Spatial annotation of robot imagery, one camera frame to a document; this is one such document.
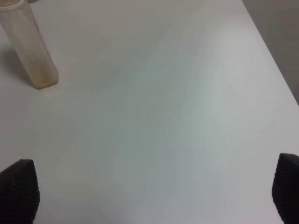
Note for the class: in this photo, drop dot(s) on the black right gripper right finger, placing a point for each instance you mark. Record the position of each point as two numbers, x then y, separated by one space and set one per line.
285 188

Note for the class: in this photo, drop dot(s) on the clear plastic drink bottle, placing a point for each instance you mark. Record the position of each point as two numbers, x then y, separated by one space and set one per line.
19 23

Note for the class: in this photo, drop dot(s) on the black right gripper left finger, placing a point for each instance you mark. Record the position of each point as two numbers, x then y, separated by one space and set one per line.
19 193

